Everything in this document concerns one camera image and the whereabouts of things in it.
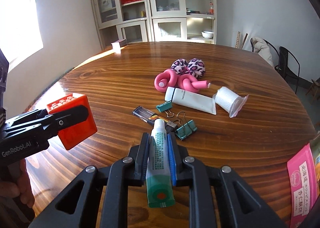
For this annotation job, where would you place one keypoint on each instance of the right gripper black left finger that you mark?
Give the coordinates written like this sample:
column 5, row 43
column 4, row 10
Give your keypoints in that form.
column 98, row 193

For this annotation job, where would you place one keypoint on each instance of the white puffer jacket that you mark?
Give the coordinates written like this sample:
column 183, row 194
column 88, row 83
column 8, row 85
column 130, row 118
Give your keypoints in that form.
column 262, row 50

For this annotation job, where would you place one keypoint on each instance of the white green ointment tube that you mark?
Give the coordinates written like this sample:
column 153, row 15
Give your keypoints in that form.
column 158, row 177

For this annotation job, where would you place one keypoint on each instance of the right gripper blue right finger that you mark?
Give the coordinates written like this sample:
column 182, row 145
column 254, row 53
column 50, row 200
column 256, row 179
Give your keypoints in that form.
column 218, row 196

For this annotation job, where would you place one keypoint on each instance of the pink tin box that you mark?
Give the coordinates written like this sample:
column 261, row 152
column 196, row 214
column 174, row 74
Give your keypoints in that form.
column 315, row 147

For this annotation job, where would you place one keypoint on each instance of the leopard print pompom scrunchie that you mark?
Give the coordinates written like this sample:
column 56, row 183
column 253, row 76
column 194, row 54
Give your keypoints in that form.
column 194, row 67

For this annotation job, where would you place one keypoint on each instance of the white bowl in cabinet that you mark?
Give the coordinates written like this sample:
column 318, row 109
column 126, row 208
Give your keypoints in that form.
column 207, row 34

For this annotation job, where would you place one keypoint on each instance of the pink foam twist roller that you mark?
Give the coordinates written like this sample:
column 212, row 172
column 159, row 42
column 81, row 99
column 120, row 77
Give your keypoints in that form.
column 169, row 78

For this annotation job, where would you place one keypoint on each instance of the white cosmetic tube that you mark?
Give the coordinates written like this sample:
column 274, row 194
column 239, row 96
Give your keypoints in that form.
column 190, row 100

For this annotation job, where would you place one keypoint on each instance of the white wrapped tissue pack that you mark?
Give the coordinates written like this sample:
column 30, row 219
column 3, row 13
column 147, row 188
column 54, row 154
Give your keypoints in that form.
column 231, row 102

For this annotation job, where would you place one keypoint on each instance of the person's left hand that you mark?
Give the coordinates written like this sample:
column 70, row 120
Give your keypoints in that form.
column 21, row 188

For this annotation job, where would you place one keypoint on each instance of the wooden measuring stick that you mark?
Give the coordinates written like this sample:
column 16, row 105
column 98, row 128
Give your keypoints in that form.
column 237, row 39

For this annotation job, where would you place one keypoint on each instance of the black metal chair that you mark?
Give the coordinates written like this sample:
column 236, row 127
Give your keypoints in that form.
column 283, row 68

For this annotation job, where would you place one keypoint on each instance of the beige glass-door cabinet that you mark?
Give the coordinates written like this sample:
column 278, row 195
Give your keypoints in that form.
column 154, row 20

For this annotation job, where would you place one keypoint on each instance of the red-orange toy cube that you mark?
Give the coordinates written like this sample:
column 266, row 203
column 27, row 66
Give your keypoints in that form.
column 74, row 118

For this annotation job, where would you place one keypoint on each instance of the small wooden stool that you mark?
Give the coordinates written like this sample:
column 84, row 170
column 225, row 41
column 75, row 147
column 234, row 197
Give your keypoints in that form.
column 314, row 89

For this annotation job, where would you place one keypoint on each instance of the large teal binder clip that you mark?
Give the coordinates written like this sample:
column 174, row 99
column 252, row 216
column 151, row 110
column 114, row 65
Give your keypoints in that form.
column 185, row 127

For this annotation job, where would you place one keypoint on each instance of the small white box on table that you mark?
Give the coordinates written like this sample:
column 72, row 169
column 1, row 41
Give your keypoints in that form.
column 118, row 45

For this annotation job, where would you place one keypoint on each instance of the black chair with white jacket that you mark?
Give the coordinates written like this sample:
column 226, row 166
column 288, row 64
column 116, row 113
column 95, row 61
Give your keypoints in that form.
column 267, row 50

